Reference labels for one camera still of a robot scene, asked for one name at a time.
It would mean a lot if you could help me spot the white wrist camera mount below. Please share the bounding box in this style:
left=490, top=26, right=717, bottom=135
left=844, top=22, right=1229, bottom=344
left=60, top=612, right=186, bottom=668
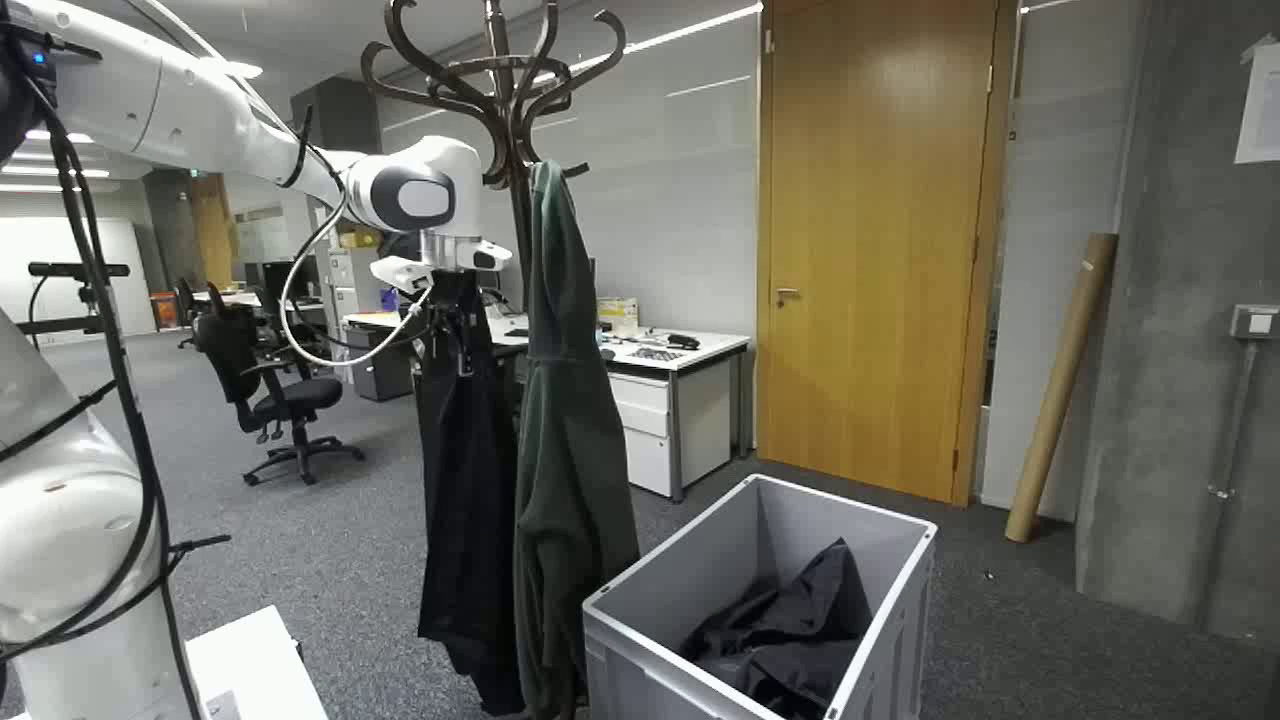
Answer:
left=367, top=232, right=516, bottom=300

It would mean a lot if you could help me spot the wooden door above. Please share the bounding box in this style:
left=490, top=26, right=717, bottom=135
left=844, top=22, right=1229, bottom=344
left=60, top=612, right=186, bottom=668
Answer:
left=750, top=0, right=1021, bottom=512

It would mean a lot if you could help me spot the leaning wooden plank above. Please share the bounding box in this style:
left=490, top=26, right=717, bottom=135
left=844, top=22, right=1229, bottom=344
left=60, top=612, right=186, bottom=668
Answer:
left=998, top=232, right=1123, bottom=549

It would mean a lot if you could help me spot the dark wooden coat rack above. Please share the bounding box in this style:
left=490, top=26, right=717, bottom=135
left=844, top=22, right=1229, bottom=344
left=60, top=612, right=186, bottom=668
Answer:
left=357, top=0, right=631, bottom=284

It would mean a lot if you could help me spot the grey wall conduit pipe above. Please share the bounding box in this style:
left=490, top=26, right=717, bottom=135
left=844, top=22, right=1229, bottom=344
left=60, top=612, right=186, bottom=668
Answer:
left=1189, top=336, right=1264, bottom=632

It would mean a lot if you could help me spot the black office chair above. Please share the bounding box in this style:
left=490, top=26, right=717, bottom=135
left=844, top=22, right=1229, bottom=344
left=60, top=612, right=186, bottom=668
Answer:
left=176, top=276, right=370, bottom=487

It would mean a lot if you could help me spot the grey wall switch box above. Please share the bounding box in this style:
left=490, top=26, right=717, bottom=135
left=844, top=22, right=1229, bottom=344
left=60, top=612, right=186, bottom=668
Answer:
left=1223, top=300, right=1280, bottom=344

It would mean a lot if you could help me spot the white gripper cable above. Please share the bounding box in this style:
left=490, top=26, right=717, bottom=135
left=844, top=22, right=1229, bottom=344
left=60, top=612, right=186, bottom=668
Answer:
left=273, top=205, right=440, bottom=374

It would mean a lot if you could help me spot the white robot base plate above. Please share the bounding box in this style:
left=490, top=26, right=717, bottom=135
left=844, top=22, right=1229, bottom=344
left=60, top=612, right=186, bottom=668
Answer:
left=164, top=605, right=332, bottom=720

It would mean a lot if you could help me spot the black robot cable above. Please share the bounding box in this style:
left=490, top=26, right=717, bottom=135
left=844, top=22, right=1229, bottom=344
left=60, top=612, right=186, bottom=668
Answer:
left=0, top=22, right=231, bottom=720

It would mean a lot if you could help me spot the black fabric in crate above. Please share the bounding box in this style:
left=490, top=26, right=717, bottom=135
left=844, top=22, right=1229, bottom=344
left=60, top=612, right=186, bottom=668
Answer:
left=674, top=536, right=875, bottom=720

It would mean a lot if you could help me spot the white paper sheet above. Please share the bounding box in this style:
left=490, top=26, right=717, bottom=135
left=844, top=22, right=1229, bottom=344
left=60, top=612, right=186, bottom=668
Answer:
left=1230, top=33, right=1280, bottom=169

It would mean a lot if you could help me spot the black cloth garment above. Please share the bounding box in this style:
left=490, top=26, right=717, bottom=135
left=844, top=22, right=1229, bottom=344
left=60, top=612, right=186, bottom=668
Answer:
left=408, top=271, right=527, bottom=717

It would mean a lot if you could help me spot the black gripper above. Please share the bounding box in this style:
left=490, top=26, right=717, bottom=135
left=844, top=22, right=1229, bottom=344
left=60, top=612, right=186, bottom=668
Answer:
left=424, top=258, right=490, bottom=332

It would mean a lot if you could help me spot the dark green jacket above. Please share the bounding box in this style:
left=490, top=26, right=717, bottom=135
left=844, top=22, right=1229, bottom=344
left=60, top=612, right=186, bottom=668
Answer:
left=509, top=154, right=642, bottom=720

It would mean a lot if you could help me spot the grey plastic crate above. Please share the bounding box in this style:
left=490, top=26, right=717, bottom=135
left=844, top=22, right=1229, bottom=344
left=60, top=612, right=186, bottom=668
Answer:
left=579, top=471, right=939, bottom=720

